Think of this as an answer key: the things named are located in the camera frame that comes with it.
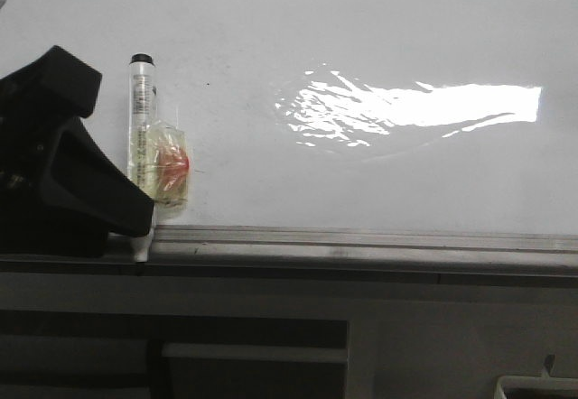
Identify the white marker with taped pad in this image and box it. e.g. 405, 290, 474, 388
127, 53, 191, 263

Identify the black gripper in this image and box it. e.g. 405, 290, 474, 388
1, 45, 154, 257

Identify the white whiteboard with metal frame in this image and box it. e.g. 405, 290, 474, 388
1, 0, 577, 276

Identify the white shelf bar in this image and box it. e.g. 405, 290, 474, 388
162, 343, 348, 364

